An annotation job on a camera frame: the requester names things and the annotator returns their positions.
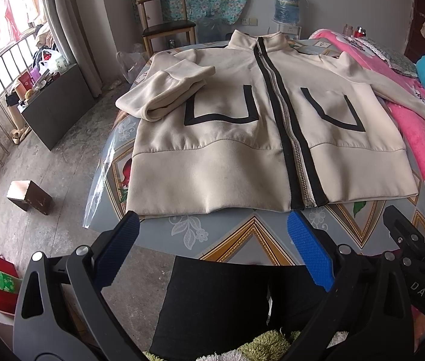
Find cream zip-up jacket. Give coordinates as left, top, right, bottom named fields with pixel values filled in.
left=116, top=31, right=425, bottom=217

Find pink floral blanket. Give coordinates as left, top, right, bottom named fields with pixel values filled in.
left=310, top=29, right=425, bottom=189

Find green fuzzy sleeve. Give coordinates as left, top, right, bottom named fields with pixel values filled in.
left=142, top=329, right=349, bottom=361

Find fruit pattern blue tablecloth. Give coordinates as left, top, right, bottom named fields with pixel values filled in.
left=84, top=38, right=425, bottom=265

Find brown cardboard box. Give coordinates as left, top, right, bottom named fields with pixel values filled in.
left=7, top=180, right=52, bottom=215

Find grey lace pillow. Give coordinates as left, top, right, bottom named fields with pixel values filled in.
left=356, top=37, right=418, bottom=78

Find black trousers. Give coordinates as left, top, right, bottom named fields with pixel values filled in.
left=149, top=255, right=425, bottom=361

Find red thermos bottle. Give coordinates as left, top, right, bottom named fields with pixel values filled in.
left=353, top=26, right=366, bottom=38

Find dark grey cabinet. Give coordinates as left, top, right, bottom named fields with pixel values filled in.
left=19, top=64, right=95, bottom=150

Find white water dispenser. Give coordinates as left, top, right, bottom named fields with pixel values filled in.
left=267, top=23, right=302, bottom=41

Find blue water jug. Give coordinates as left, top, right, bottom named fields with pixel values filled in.
left=273, top=0, right=301, bottom=24

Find white plastic bag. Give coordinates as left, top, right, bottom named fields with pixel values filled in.
left=116, top=43, right=148, bottom=84

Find empty clear water jug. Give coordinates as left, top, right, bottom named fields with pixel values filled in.
left=197, top=11, right=225, bottom=43

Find wooden chair black seat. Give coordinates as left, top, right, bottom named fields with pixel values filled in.
left=136, top=0, right=196, bottom=57

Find beige curtain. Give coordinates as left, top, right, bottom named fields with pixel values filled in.
left=43, top=0, right=102, bottom=98

